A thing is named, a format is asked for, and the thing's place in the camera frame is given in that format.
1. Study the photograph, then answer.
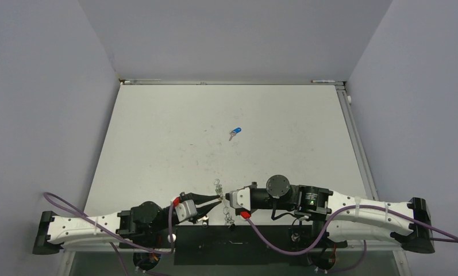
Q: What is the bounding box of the metal key ring plate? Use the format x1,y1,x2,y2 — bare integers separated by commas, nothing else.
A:
213,179,236,231

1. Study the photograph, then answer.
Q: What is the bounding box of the blue tagged key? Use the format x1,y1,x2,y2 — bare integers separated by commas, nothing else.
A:
229,128,241,141

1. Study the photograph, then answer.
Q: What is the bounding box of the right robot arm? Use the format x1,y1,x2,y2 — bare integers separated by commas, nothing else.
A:
224,175,435,254

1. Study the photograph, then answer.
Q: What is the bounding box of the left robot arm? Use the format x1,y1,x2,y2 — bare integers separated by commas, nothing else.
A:
32,192,222,255

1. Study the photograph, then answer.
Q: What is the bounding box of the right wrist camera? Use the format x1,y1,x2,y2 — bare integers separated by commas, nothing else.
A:
227,187,252,219

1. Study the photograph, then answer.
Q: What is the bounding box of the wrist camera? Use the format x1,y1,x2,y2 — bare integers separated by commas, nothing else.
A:
173,197,197,223
227,187,252,219

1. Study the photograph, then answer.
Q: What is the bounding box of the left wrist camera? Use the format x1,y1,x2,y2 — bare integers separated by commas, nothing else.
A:
173,197,197,223

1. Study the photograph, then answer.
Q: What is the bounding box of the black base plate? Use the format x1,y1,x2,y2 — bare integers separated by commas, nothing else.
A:
118,225,348,267

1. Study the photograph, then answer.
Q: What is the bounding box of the aluminium frame rail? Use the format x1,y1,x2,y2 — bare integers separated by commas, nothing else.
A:
328,85,405,251

